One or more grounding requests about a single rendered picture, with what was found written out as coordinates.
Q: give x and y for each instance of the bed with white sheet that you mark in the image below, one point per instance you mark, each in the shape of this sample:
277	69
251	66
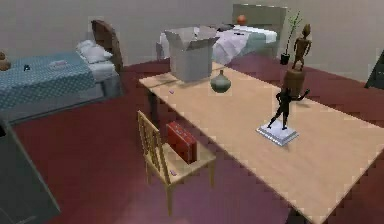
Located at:
240	40

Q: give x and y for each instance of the bed with blue dotted blanket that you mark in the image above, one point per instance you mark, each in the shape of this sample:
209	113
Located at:
50	80

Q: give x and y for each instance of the small purple item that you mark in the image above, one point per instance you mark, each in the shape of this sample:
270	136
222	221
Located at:
171	91
172	172

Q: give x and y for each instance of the red suitcase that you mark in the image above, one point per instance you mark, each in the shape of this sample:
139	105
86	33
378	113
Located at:
181	141

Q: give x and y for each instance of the grey-green round vase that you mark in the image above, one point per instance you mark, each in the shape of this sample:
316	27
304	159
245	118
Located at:
220	83

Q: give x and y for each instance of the light wooden table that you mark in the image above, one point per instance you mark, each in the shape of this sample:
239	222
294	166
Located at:
233	126

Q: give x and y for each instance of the light wooden chair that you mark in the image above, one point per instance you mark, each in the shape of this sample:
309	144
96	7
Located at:
160	156

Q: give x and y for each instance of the grey cardboard box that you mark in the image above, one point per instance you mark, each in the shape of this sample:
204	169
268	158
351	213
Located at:
191	56

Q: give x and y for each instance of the black dancer statue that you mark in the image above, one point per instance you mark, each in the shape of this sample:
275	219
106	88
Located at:
283	110

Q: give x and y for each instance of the black flat device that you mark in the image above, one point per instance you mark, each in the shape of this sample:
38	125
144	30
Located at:
238	33

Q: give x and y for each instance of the orange ball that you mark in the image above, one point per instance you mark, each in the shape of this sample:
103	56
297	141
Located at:
241	19

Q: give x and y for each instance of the white pillow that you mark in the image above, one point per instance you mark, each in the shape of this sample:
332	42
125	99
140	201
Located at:
93	51

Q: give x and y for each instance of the brown wooden figure statue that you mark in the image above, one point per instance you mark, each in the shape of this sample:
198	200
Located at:
300	60

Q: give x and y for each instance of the green plant in black pot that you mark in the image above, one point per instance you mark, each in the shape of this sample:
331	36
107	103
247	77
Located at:
290	40

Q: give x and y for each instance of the pale pink flat item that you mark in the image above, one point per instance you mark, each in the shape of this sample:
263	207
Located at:
58	63

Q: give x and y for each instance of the small black device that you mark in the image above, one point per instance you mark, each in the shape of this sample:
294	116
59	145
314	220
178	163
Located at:
26	68

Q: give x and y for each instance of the dark grey cabinet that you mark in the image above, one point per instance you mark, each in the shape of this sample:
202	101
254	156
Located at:
20	183

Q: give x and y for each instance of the dark furniture piece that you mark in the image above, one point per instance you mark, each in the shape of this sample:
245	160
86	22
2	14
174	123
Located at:
376	73

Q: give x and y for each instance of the brown teddy bear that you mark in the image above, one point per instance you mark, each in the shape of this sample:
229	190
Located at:
4	61

